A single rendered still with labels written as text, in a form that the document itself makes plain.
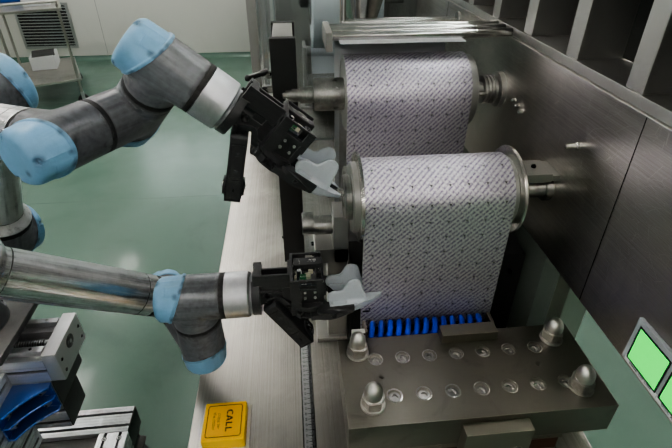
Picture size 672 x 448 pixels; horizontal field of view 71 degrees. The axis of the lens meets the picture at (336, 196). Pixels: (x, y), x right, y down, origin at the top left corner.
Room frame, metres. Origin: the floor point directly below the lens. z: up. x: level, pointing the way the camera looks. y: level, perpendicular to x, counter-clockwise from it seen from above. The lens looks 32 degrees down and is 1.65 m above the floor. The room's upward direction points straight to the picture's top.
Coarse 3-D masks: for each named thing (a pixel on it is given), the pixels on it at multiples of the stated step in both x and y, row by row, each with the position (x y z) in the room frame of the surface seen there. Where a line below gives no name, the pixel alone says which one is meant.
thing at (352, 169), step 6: (348, 162) 0.68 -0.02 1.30; (354, 162) 0.66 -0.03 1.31; (510, 162) 0.66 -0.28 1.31; (348, 168) 0.68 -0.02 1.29; (354, 168) 0.64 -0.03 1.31; (348, 174) 0.68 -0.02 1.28; (354, 174) 0.63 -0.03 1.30; (516, 174) 0.64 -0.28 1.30; (354, 180) 0.62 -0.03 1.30; (516, 180) 0.63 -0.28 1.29; (354, 186) 0.61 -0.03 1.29; (516, 186) 0.63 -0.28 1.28; (354, 192) 0.61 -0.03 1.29; (516, 192) 0.62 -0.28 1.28; (354, 198) 0.60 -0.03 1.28; (516, 198) 0.62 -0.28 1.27; (354, 204) 0.60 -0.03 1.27; (360, 204) 0.60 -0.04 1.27; (516, 204) 0.62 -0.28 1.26; (354, 210) 0.60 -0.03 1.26; (360, 210) 0.59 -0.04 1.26; (516, 210) 0.62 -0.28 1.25; (354, 216) 0.60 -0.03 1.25; (360, 216) 0.59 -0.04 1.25; (354, 222) 0.59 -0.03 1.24; (354, 228) 0.60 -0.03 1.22
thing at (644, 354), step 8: (640, 336) 0.40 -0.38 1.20; (640, 344) 0.40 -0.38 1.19; (648, 344) 0.39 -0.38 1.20; (632, 352) 0.40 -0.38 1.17; (640, 352) 0.39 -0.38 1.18; (648, 352) 0.38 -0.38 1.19; (656, 352) 0.38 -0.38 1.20; (632, 360) 0.40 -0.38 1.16; (640, 360) 0.39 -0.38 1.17; (648, 360) 0.38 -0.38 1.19; (656, 360) 0.37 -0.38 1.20; (664, 360) 0.36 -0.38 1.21; (640, 368) 0.38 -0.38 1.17; (648, 368) 0.37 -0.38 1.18; (656, 368) 0.37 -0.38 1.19; (664, 368) 0.36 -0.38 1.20; (648, 376) 0.37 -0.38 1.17; (656, 376) 0.36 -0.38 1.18; (656, 384) 0.36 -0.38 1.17
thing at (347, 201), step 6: (342, 180) 0.67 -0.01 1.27; (348, 180) 0.64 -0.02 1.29; (342, 186) 0.67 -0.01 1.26; (348, 186) 0.63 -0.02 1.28; (348, 192) 0.62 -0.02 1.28; (342, 198) 0.66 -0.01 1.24; (348, 198) 0.62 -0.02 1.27; (342, 204) 0.66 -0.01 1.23; (348, 204) 0.61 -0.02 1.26; (348, 210) 0.61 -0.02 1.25; (348, 216) 0.61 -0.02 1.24
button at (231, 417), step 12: (216, 408) 0.49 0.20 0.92; (228, 408) 0.49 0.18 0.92; (240, 408) 0.49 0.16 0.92; (204, 420) 0.47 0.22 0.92; (216, 420) 0.47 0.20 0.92; (228, 420) 0.47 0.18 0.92; (240, 420) 0.47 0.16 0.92; (204, 432) 0.45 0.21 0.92; (216, 432) 0.45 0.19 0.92; (228, 432) 0.45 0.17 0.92; (240, 432) 0.45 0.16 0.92; (204, 444) 0.43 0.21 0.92; (216, 444) 0.43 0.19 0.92; (228, 444) 0.44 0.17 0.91; (240, 444) 0.44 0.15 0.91
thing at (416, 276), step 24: (408, 240) 0.59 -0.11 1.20; (432, 240) 0.60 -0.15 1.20; (456, 240) 0.60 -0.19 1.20; (480, 240) 0.61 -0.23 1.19; (504, 240) 0.61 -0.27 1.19; (384, 264) 0.59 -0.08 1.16; (408, 264) 0.59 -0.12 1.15; (432, 264) 0.60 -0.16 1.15; (456, 264) 0.60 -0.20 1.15; (480, 264) 0.61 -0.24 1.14; (384, 288) 0.59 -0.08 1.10; (408, 288) 0.60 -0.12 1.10; (432, 288) 0.60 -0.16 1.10; (456, 288) 0.60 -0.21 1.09; (480, 288) 0.61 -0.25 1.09; (384, 312) 0.59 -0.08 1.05; (408, 312) 0.60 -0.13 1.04; (432, 312) 0.60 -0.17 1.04; (456, 312) 0.60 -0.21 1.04; (480, 312) 0.61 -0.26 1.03
